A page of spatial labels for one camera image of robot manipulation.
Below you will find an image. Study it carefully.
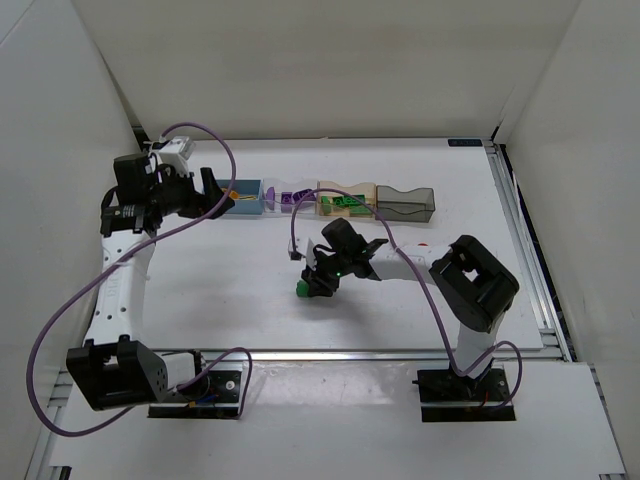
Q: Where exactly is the small green lego block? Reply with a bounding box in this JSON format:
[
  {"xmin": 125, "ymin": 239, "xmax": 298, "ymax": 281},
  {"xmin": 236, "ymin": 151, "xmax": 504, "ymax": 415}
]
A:
[{"xmin": 295, "ymin": 280, "xmax": 311, "ymax": 298}]

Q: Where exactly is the green square lego block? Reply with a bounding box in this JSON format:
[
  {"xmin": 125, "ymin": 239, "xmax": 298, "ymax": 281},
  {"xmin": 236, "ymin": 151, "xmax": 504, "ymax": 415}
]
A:
[{"xmin": 319, "ymin": 196, "xmax": 333, "ymax": 216}]

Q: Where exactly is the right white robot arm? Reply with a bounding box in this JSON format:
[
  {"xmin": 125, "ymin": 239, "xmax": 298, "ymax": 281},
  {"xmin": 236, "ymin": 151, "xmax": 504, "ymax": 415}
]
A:
[{"xmin": 289, "ymin": 218, "xmax": 520, "ymax": 380}]

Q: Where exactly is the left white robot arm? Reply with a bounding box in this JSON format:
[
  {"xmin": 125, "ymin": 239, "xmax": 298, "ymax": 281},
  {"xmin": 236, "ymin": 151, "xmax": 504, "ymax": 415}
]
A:
[{"xmin": 66, "ymin": 152, "xmax": 234, "ymax": 411}]

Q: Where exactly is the blue container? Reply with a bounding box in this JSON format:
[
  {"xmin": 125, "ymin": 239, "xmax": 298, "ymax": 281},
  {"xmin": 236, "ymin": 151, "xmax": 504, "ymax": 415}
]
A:
[{"xmin": 213, "ymin": 179, "xmax": 264, "ymax": 218}]

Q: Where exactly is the orange container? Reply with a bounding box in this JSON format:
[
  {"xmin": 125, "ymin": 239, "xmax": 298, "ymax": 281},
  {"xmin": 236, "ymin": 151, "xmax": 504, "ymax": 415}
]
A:
[{"xmin": 316, "ymin": 181, "xmax": 377, "ymax": 218}]

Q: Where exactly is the clear container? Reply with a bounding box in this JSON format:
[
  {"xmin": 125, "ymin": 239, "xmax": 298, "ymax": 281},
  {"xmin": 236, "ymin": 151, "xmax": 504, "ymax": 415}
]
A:
[{"xmin": 262, "ymin": 178, "xmax": 318, "ymax": 215}]

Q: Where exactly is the grey container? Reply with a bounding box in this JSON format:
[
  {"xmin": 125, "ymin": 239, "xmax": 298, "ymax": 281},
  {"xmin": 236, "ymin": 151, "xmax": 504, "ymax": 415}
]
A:
[{"xmin": 376, "ymin": 185, "xmax": 436, "ymax": 223}]

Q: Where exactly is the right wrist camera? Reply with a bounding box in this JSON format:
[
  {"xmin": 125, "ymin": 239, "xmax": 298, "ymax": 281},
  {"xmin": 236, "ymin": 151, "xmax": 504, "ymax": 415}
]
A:
[{"xmin": 288, "ymin": 237, "xmax": 317, "ymax": 269}]

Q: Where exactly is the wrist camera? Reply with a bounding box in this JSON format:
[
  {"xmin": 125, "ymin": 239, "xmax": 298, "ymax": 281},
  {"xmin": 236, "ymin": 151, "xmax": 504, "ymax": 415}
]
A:
[
  {"xmin": 288, "ymin": 237, "xmax": 317, "ymax": 269},
  {"xmin": 150, "ymin": 136, "xmax": 195, "ymax": 176}
]

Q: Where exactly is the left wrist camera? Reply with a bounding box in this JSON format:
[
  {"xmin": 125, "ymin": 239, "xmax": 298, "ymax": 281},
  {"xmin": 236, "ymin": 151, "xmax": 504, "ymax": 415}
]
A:
[{"xmin": 150, "ymin": 136, "xmax": 195, "ymax": 176}]

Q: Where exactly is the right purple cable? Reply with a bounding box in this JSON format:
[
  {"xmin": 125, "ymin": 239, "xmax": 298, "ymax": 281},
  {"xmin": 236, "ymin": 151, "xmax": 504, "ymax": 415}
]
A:
[{"xmin": 289, "ymin": 189, "xmax": 523, "ymax": 407}]

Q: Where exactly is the purple cable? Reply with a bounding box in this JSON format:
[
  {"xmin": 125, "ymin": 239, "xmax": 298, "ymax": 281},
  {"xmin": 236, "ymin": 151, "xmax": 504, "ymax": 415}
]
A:
[
  {"xmin": 289, "ymin": 189, "xmax": 523, "ymax": 407},
  {"xmin": 27, "ymin": 121, "xmax": 254, "ymax": 438}
]

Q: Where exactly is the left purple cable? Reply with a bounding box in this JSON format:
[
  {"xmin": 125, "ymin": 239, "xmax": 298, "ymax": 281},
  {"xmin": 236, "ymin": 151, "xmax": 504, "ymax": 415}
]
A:
[{"xmin": 27, "ymin": 121, "xmax": 254, "ymax": 438}]

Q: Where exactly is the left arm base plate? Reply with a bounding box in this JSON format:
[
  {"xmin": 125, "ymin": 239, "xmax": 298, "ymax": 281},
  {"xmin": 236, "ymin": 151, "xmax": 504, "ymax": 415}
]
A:
[{"xmin": 147, "ymin": 361, "xmax": 253, "ymax": 420}]

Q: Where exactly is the aluminium table rail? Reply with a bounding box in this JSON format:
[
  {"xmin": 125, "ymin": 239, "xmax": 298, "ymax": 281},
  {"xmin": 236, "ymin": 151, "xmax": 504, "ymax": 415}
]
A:
[{"xmin": 149, "ymin": 348, "xmax": 461, "ymax": 362}]

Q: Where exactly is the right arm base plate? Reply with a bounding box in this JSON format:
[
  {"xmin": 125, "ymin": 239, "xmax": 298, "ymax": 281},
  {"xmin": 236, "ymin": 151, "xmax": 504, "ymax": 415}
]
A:
[{"xmin": 412, "ymin": 368, "xmax": 516, "ymax": 423}]

